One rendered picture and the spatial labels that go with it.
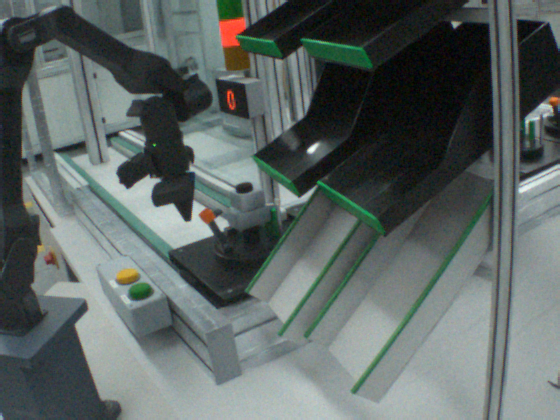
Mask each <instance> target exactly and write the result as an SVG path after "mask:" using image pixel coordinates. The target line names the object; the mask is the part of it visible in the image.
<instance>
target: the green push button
mask: <svg viewBox="0 0 560 420"><path fill-rule="evenodd" d="M151 292H152V289H151V285H150V284H149V283H147V282H140V283H137V284H134V285H132V286H131V287H130V288H129V295H130V297H131V298H133V299H140V298H143V297H148V296H149V295H150V294H151Z"/></svg>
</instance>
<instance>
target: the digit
mask: <svg viewBox="0 0 560 420"><path fill-rule="evenodd" d="M223 88H224V94H225V100H226V106H227V112H230V113H237V114H238V106H237V99H236V94H235V87H234V84H225V83H224V86H223Z"/></svg>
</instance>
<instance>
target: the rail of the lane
mask: <svg viewBox="0 0 560 420"><path fill-rule="evenodd" d="M78 188H79V189H78V190H77V189H72V190H70V195H71V198H72V199H73V200H72V202H73V205H74V208H75V212H76V216H77V217H76V218H77V222H78V224H79V225H80V226H81V227H82V230H83V231H84V232H86V233H87V235H88V236H89V238H90V239H91V240H92V242H93V243H94V244H95V245H96V246H97V248H98V250H100V251H101V252H102V253H103V254H104V256H105V257H106V259H107V260H108V261H110V260H113V259H115V258H118V257H121V256H124V255H128V256H129V257H130V258H131V259H132V260H133V261H134V262H135V263H136V264H137V265H138V266H139V267H140V268H141V269H142V270H143V271H144V272H145V273H146V275H147V276H148V277H149V278H150V279H151V280H152V281H153V282H154V283H155V284H156V285H158V286H159V287H160V288H161V290H162V292H163V293H164V294H165V295H166V296H167V301H168V305H169V309H170V313H171V318H172V321H173V325H171V326H168V327H166V328H165V329H166V330H168V331H169V333H170V334H171V335H172V336H173V337H174V338H175V340H176V341H177V342H178V343H179V344H180V345H181V347H182V348H183V349H184V350H185V351H186V352H187V354H188V355H189V356H190V357H191V358H192V359H193V360H194V361H195V362H196V363H197V364H198V365H199V367H200V368H201V369H202V370H204V372H205V374H206V375H207V376H208V377H209V378H210V379H211V380H212V381H213V382H214V383H215V384H216V385H217V386H218V385H220V384H222V383H225V382H227V381H229V380H231V379H234V378H236V377H239V376H241V375H242V372H241V368H240V362H239V358H238V352H237V348H236V342H235V337H234V332H233V327H232V322H230V321H229V320H228V319H227V318H226V317H225V316H224V315H223V314H221V313H220V312H219V311H218V310H217V309H216V308H215V306H214V305H213V304H211V303H210V302H209V301H207V300H206V299H205V298H204V297H203V296H202V295H200V294H199V293H198V292H197V291H199V286H198V281H197V280H196V279H194V278H192V277H191V276H190V275H189V274H187V273H186V271H185V270H182V271H179V273H180V275H179V274H178V273H176V272H175V271H174V270H173V269H172V268H171V267H169V265H168V264H167V263H166V262H165V261H164V260H163V259H162V258H160V257H159V256H158V255H157V254H156V253H155V252H154V251H153V249H152V248H150V247H149V246H148V245H147V244H146V243H144V242H143V241H142V240H141V239H140V238H139V237H138V236H137V235H136V234H135V233H134V232H133V231H132V230H130V229H129V227H128V226H127V225H126V224H125V223H124V222H123V221H122V220H120V219H119V218H118V217H117V216H116V215H115V214H114V213H113V212H111V211H110V209H109V208H108V207H107V206H106V205H105V204H104V203H103V202H101V201H100V200H99V199H98V198H97V197H96V195H95V194H94V193H92V192H91V191H90V190H89V188H88V187H86V186H82V187H78Z"/></svg>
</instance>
